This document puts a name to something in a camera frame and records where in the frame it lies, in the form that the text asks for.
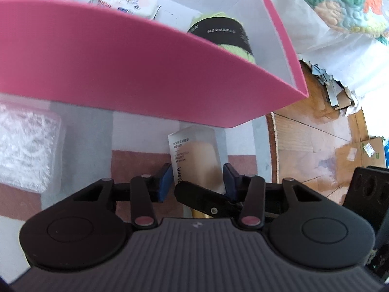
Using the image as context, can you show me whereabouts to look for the cardboard scraps under bed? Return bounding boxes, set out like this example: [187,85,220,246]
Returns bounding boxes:
[304,61,361,117]

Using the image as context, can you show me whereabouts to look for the white bed skirt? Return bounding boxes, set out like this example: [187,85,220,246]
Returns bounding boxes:
[271,0,388,138]

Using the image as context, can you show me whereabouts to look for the clear cotton swab box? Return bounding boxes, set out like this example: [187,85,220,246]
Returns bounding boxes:
[1,101,65,194]

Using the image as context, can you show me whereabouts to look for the pink storage box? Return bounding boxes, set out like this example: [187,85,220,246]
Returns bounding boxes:
[1,0,308,127]

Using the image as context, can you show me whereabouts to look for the floral quilt bedspread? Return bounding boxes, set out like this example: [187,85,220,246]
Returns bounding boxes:
[258,0,389,46]

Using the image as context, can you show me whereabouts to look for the foundation bottle gold cap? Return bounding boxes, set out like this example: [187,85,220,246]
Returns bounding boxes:
[167,125,226,219]

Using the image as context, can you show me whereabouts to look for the white tissue pack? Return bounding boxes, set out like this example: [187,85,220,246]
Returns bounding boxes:
[90,0,160,20]

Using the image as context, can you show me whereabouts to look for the green yarn black label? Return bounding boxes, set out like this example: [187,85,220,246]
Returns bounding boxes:
[188,12,256,64]

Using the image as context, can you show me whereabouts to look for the flat cardboard box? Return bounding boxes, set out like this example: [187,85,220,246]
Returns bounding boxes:
[336,137,387,168]

